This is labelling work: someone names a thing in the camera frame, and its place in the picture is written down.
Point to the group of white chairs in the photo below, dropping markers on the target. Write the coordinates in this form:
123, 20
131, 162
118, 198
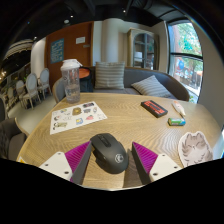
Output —
31, 85

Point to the grey upholstered armchair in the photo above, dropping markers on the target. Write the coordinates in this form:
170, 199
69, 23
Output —
11, 140

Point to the brown wooden door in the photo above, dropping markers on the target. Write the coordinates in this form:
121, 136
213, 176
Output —
75, 53

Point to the small white sign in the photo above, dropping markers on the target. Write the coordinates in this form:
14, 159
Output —
80, 40

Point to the white sticker sheet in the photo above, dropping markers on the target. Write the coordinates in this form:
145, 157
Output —
76, 116

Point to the cat-shaped mouse pad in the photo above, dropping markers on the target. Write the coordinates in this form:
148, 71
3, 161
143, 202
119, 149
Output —
196, 148

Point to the square striped cushion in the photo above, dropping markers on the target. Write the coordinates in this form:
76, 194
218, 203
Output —
110, 75

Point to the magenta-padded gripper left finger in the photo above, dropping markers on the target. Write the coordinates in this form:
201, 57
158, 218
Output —
56, 164

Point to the black-framed window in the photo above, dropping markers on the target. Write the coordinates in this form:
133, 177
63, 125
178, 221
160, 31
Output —
185, 56

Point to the yellow sticker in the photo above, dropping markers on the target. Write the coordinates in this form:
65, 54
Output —
22, 160

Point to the grey curved sofa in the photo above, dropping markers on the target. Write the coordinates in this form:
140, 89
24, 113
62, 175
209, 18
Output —
140, 76

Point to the flat striped cushion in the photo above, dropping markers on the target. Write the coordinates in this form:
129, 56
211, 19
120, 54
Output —
151, 87

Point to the white squeeze tube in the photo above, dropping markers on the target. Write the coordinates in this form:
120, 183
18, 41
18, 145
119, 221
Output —
178, 108

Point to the glass-door wooden cabinet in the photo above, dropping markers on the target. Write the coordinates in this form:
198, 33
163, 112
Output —
143, 50

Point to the dark backpack with orange top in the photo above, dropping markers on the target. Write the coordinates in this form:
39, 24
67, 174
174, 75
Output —
86, 83

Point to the blue poster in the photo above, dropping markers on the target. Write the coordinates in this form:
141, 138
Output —
57, 50

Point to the small green pack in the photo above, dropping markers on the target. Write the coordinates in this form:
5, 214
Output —
176, 121

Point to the black box with red print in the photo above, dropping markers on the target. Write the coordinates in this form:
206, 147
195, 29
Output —
154, 108

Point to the black computer mouse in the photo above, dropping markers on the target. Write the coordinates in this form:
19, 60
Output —
108, 153

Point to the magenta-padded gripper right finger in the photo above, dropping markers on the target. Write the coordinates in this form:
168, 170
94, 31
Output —
163, 164

